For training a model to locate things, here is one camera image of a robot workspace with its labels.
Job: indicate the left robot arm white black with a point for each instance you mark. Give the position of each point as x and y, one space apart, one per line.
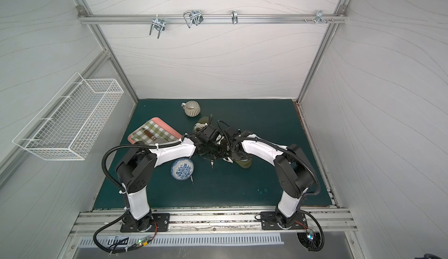
137 167

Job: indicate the striped ceramic cup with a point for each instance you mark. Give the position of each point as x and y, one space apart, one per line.
191 108

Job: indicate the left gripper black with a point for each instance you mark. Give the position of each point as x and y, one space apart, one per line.
206 149

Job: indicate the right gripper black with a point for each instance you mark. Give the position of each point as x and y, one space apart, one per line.
230 149

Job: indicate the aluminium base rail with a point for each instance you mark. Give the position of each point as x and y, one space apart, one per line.
218 220

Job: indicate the olive green shoe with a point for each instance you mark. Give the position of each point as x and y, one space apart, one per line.
203 122
244 162

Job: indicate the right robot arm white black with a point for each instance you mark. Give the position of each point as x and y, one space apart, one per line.
296 176

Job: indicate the metal clamp hook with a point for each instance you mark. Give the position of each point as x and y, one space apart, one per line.
234 17
193 17
319 19
157 25

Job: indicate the pink tray checkered cloth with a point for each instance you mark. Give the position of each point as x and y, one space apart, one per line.
153 131

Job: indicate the green table mat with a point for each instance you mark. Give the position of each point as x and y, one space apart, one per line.
221 183

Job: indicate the white wire basket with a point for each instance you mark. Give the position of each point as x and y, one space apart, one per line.
66 128

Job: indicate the aluminium crossbar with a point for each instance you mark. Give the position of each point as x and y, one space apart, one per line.
209 19

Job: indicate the blue white patterned bowl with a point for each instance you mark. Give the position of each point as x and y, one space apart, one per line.
182 169

